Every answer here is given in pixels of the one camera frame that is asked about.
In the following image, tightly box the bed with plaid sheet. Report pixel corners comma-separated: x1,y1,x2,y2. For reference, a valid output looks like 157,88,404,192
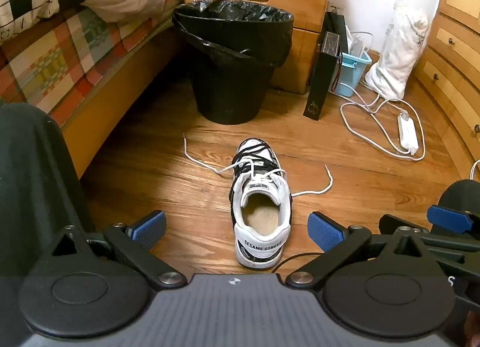
0,8,166,128

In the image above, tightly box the black paper bag with logo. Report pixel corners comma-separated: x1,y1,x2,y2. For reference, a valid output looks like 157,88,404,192
303,30,344,122

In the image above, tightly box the person's left leg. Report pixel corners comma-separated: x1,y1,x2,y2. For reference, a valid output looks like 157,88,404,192
0,103,96,280

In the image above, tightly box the person's right leg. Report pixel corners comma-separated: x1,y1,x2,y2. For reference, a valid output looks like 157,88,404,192
438,178,480,213

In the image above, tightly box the white flat object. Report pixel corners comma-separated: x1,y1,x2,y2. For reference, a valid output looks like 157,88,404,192
348,31,371,59

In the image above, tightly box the geometric patterned box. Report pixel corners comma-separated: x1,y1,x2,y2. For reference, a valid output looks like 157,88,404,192
322,31,341,57

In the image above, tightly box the plain black paper bag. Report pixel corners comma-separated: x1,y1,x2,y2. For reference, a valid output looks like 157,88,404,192
324,12,347,55

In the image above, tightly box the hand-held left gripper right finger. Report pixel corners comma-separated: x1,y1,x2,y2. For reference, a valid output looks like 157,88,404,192
286,211,437,289

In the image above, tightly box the light blue plastic bin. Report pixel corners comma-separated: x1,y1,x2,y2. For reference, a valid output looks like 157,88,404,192
332,51,373,97

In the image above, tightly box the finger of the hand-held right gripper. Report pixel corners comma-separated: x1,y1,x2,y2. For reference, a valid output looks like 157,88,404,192
427,205,480,231
379,214,480,263

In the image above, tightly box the white power strip with cable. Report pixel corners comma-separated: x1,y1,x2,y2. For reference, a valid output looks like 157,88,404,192
339,81,426,162

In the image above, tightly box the stuffed white plastic bag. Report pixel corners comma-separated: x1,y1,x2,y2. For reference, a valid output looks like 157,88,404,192
365,0,430,100

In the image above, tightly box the wooden dresser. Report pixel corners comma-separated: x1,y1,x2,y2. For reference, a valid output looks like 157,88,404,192
412,0,480,162

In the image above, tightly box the person's leg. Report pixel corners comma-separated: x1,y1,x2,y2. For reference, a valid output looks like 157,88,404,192
0,103,96,280
438,178,480,213

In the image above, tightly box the black cable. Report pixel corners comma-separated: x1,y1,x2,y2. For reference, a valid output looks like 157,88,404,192
271,251,327,273

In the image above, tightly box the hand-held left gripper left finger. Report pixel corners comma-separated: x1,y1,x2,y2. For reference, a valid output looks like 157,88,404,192
50,210,186,289

